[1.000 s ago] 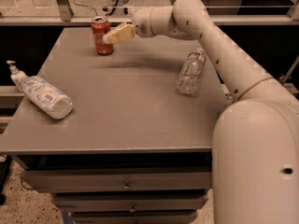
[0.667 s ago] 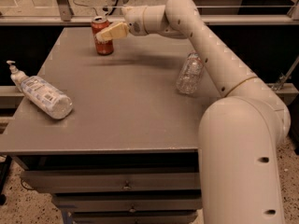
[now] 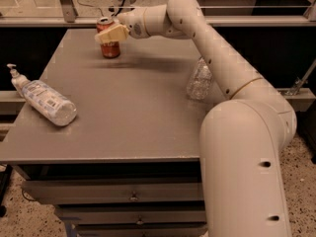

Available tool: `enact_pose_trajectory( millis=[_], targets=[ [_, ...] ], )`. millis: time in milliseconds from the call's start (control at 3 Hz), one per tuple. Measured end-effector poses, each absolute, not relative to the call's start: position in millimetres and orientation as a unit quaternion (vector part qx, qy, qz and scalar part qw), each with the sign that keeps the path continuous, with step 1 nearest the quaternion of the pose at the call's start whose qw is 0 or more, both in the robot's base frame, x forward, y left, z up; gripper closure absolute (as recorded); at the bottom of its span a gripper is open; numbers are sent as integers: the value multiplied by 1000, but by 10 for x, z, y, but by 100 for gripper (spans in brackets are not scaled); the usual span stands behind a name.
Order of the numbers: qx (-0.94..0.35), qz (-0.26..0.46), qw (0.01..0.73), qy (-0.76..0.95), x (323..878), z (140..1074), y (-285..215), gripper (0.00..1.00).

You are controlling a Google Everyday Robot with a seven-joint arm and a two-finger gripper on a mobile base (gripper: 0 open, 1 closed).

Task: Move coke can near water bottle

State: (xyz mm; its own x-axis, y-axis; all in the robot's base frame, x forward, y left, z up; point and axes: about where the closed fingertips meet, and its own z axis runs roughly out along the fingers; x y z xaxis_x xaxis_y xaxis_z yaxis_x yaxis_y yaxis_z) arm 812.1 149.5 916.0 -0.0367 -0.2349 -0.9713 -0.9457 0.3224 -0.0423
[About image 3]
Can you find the grey drawer cabinet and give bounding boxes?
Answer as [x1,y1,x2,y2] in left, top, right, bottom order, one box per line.
[0,27,211,237]

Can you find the clear plastic water bottle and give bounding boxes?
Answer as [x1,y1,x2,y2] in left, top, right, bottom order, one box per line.
[187,57,212,101]

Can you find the red coke can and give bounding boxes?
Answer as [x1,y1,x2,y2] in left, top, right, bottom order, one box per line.
[96,17,120,58]

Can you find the metal railing frame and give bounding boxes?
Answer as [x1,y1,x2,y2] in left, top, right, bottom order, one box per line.
[0,0,315,28]

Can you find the pump soap bottle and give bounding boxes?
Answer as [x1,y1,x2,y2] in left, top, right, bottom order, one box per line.
[7,63,77,126]

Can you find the grey drawer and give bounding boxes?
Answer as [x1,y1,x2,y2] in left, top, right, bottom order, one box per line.
[76,223,207,237]
[55,203,206,225]
[22,178,203,204]

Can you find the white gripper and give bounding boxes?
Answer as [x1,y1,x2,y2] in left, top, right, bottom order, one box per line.
[95,8,147,44]

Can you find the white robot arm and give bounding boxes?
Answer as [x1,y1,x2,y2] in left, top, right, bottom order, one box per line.
[95,0,297,237]

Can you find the top grey drawer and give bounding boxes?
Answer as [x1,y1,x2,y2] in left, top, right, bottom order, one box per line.
[22,178,203,204]

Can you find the bottom grey drawer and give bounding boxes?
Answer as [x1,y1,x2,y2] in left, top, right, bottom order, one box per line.
[76,223,207,237]

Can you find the middle grey drawer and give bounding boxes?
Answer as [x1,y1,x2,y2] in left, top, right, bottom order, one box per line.
[55,203,206,225]

